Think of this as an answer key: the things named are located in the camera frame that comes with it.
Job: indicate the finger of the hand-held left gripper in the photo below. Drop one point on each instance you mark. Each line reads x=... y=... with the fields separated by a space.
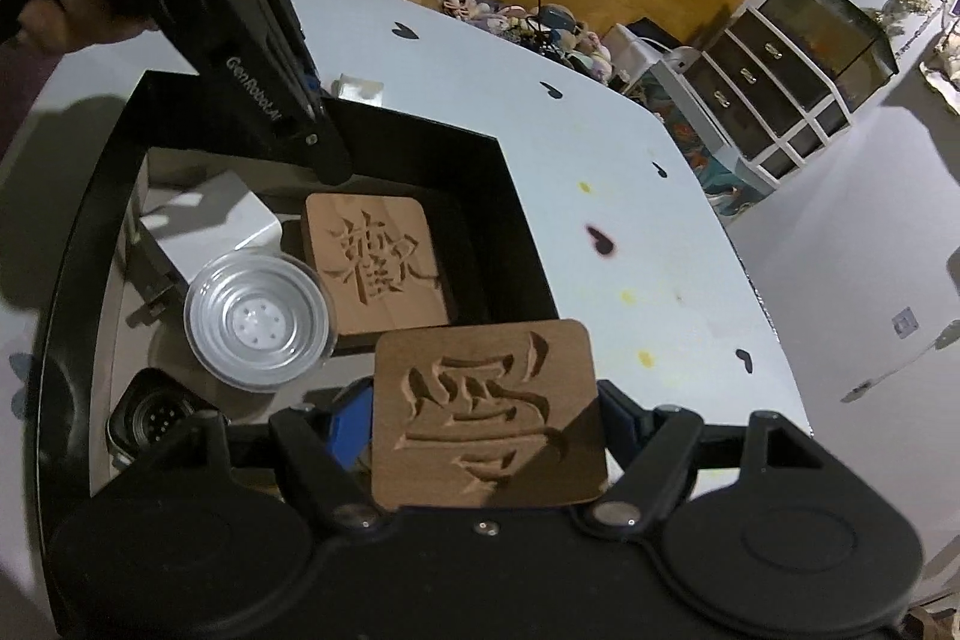
x=326 y=149

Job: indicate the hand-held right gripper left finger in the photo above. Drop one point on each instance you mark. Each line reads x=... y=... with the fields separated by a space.
x=352 y=426

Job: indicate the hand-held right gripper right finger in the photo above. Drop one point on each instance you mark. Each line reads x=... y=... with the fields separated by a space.
x=616 y=419

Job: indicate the large white charger plug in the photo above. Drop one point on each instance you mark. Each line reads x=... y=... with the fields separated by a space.
x=225 y=220

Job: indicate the small carved wooden block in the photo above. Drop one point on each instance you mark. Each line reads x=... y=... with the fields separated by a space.
x=375 y=265

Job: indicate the large carved wooden block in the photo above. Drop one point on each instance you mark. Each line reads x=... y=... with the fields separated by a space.
x=487 y=415

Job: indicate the clear plastic lidded cup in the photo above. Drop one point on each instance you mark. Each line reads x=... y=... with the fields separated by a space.
x=259 y=321

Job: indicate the black smartwatch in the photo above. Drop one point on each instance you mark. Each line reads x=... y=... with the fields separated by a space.
x=161 y=419

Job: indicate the black storage box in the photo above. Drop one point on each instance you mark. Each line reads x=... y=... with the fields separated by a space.
x=517 y=220

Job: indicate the pile of plush toys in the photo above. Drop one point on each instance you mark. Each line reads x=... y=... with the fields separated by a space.
x=517 y=25

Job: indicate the colourful printed box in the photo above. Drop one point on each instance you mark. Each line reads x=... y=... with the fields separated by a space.
x=697 y=145

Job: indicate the white drawer cabinet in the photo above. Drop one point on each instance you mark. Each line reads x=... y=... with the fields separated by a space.
x=765 y=93

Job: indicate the glass fish tank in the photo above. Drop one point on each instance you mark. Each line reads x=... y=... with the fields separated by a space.
x=832 y=33

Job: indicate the grey wall plate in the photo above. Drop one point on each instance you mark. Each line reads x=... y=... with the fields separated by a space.
x=905 y=320

